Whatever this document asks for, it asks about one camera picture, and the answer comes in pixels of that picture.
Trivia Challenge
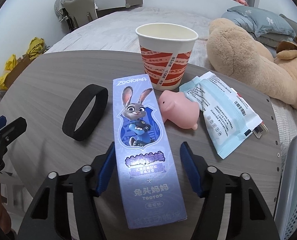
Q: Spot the rolled grey blue duvet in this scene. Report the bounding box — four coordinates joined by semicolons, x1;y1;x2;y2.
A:
221;11;279;57

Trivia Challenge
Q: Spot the grey flowered pillow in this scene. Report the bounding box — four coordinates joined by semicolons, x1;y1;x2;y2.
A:
227;5;296;38

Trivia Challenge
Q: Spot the light blue mask packet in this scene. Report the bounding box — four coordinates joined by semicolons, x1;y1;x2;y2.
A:
180;72;263;159

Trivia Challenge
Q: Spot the yellow bag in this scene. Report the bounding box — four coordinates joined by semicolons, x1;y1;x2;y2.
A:
0;37;48;90

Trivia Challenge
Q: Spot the large beige teddy bear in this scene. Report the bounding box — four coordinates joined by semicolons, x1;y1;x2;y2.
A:
207;18;297;109

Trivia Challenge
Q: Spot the red white paper cup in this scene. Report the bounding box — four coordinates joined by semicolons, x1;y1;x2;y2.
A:
135;23;199;91

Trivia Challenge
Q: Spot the grey perforated trash basket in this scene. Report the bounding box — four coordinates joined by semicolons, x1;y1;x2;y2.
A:
274;136;297;239

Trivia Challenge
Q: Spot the purple rabbit toothpaste box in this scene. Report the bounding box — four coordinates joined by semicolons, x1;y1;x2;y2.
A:
112;74;187;229

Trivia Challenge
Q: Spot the pink pig toy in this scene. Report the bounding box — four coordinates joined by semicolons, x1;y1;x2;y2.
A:
158;90;200;131

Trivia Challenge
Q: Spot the grey chair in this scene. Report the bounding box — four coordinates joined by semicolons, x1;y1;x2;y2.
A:
54;0;97;32

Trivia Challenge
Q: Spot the white red box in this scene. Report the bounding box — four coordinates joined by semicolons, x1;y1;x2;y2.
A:
253;122;268;139

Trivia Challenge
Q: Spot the black elastic band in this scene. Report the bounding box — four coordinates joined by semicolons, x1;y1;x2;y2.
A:
62;84;108;141

